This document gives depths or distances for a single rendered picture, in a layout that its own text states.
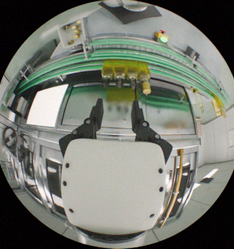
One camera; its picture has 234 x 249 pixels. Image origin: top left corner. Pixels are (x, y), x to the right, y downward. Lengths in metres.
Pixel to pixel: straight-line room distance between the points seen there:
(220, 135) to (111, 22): 6.18
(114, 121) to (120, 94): 0.16
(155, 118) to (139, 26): 0.61
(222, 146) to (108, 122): 6.05
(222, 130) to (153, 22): 5.89
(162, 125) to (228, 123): 5.60
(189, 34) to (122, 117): 0.81
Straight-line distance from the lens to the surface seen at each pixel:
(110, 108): 0.46
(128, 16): 0.59
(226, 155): 6.05
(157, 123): 0.51
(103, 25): 0.66
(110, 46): 0.56
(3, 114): 1.04
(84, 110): 0.49
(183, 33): 0.77
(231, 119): 5.90
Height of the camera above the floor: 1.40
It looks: 18 degrees down
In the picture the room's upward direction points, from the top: 177 degrees counter-clockwise
